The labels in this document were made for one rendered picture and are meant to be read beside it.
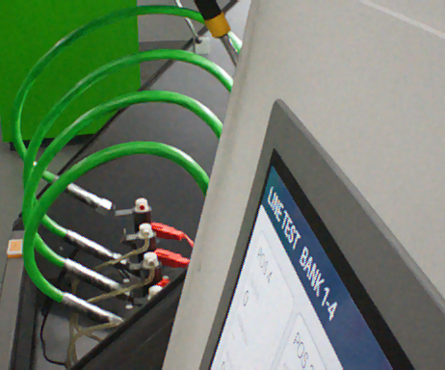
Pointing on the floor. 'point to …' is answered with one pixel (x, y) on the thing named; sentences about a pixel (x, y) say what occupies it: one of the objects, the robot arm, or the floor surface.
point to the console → (347, 135)
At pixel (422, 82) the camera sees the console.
